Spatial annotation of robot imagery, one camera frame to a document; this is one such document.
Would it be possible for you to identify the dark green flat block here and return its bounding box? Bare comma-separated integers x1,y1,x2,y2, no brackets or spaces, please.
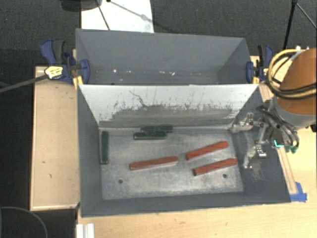
100,130,110,165
133,131,167,141
140,124,174,134

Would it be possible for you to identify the grey metal bin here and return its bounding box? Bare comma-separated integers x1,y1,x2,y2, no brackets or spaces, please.
74,28,292,218

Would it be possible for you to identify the red-brown flat block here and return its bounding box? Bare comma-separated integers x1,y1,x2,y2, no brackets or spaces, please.
192,158,239,177
129,156,179,172
185,140,230,161

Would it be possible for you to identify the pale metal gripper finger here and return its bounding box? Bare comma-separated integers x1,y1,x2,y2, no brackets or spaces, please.
242,144,267,170
230,112,256,134

